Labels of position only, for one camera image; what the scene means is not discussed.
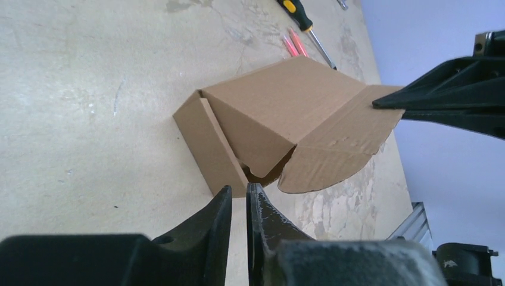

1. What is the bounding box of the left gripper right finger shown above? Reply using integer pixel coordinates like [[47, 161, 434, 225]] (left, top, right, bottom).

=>
[[246, 183, 446, 285]]

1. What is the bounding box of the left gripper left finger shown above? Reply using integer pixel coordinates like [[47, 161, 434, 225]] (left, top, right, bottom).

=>
[[1, 186, 232, 285]]

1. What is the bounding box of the black yellow screwdriver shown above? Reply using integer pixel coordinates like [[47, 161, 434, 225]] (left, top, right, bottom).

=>
[[276, 0, 337, 70]]

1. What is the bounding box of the red pen with label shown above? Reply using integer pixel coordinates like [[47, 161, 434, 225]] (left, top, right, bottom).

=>
[[282, 35, 299, 57]]

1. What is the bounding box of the silver wrench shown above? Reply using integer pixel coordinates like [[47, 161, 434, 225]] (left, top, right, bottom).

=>
[[337, 0, 348, 11]]

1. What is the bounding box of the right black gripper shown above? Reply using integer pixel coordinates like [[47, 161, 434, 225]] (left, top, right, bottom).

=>
[[372, 30, 505, 139]]

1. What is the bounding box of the brown cardboard box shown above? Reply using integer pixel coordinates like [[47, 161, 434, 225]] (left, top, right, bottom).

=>
[[173, 56, 403, 197]]

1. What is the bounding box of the aluminium frame rail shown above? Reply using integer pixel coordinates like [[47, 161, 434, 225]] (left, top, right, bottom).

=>
[[387, 202, 435, 251]]

